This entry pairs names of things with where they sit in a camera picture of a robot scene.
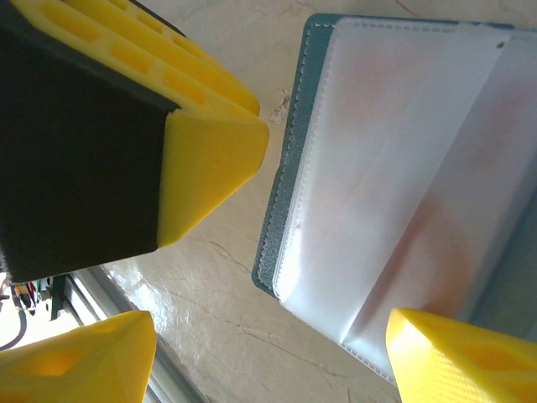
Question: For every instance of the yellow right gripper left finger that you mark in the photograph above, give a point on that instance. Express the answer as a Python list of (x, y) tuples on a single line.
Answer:
[(84, 369)]

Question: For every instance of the blue leather card holder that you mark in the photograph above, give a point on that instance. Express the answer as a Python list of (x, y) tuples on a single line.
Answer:
[(377, 168)]

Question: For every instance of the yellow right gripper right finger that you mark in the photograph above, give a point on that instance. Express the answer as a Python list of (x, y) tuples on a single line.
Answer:
[(440, 369)]

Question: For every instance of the long aluminium frame rail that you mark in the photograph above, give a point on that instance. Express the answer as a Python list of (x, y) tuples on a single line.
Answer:
[(96, 289)]

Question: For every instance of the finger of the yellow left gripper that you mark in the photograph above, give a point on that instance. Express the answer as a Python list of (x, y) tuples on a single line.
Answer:
[(189, 54), (84, 168)]

